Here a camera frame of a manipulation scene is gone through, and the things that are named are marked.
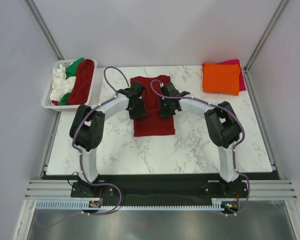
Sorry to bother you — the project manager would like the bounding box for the dark red t-shirt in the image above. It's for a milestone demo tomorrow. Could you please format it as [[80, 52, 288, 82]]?
[[130, 75, 175, 137]]

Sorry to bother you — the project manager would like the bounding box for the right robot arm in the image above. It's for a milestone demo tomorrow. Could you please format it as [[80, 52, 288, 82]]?
[[157, 82, 244, 197]]

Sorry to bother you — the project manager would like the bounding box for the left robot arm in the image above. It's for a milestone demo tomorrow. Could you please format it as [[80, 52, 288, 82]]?
[[69, 82, 147, 197]]

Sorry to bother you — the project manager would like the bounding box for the dark red shirt in basket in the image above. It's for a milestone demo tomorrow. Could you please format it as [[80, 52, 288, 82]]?
[[67, 59, 95, 105]]

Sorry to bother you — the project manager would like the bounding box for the folded orange t-shirt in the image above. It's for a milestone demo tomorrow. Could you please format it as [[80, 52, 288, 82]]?
[[202, 61, 241, 97]]

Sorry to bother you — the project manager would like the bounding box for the green t-shirt in basket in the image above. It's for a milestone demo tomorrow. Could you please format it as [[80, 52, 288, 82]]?
[[58, 57, 85, 106]]

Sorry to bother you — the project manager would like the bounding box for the folded pink t-shirt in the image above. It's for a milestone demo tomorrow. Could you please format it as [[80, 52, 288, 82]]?
[[201, 58, 247, 92]]

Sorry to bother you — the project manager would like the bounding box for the white t-shirt in basket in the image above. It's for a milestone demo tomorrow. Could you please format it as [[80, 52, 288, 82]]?
[[50, 64, 76, 102]]

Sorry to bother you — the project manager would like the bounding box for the white plastic basket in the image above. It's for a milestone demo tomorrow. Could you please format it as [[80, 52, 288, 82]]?
[[42, 57, 97, 112]]

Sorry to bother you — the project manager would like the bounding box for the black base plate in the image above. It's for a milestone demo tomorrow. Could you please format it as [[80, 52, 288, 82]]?
[[43, 173, 249, 206]]

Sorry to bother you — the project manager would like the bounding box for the left aluminium frame post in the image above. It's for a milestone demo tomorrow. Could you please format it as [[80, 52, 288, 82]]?
[[24, 0, 65, 60]]

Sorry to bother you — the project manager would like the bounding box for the aluminium frame post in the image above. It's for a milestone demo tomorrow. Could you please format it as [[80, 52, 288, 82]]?
[[243, 0, 290, 74], [24, 0, 65, 60]]

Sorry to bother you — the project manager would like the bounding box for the white slotted cable duct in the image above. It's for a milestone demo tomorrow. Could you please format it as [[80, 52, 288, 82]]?
[[35, 199, 237, 211]]

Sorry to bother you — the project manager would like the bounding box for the aluminium front rail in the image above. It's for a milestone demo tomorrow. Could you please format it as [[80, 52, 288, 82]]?
[[25, 180, 297, 201]]

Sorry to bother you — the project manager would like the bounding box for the right aluminium frame post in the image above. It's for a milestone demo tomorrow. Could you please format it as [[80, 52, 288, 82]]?
[[243, 0, 290, 74]]

